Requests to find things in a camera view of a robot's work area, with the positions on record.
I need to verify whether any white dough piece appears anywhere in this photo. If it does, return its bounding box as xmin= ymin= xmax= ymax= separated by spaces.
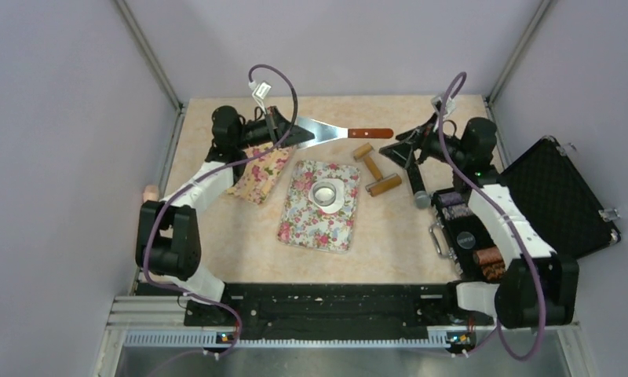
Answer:
xmin=308 ymin=178 xmax=345 ymax=214

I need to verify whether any yellow floral cloth pad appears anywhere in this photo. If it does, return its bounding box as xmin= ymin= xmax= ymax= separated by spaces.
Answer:
xmin=226 ymin=147 xmax=295 ymax=204

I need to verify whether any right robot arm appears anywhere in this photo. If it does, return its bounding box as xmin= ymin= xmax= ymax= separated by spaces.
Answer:
xmin=379 ymin=115 xmax=579 ymax=328

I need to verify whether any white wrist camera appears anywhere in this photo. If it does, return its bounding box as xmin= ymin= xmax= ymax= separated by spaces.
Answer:
xmin=430 ymin=94 xmax=457 ymax=122
xmin=248 ymin=81 xmax=272 ymax=112

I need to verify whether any grey round knob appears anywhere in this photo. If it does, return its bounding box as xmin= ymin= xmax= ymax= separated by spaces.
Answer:
xmin=414 ymin=191 xmax=431 ymax=210

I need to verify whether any black ridged rolling stick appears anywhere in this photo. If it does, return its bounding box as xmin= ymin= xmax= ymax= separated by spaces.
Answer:
xmin=405 ymin=163 xmax=427 ymax=195

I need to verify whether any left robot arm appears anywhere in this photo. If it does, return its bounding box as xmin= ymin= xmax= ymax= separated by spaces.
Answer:
xmin=135 ymin=105 xmax=315 ymax=325

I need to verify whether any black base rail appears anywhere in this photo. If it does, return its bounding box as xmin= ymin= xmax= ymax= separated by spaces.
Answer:
xmin=105 ymin=280 xmax=575 ymax=350

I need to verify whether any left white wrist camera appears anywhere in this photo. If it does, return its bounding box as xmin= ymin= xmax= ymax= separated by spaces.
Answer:
xmin=248 ymin=81 xmax=272 ymax=112

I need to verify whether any metal scraper with red handle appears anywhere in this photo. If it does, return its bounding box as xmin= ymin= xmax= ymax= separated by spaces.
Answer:
xmin=295 ymin=117 xmax=394 ymax=149

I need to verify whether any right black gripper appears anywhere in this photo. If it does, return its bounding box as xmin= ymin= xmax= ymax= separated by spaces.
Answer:
xmin=380 ymin=112 xmax=469 ymax=169

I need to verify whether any wooden double-ended rolling pin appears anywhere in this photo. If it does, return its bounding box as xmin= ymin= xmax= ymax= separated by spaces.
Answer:
xmin=352 ymin=143 xmax=403 ymax=197

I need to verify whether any open black poker chip case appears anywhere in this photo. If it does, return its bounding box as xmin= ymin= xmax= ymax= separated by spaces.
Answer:
xmin=433 ymin=136 xmax=621 ymax=283

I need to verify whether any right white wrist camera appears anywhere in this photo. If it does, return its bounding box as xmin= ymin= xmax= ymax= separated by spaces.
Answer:
xmin=430 ymin=94 xmax=457 ymax=122

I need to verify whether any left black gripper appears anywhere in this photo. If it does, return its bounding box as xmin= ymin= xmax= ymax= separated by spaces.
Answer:
xmin=235 ymin=105 xmax=315 ymax=150

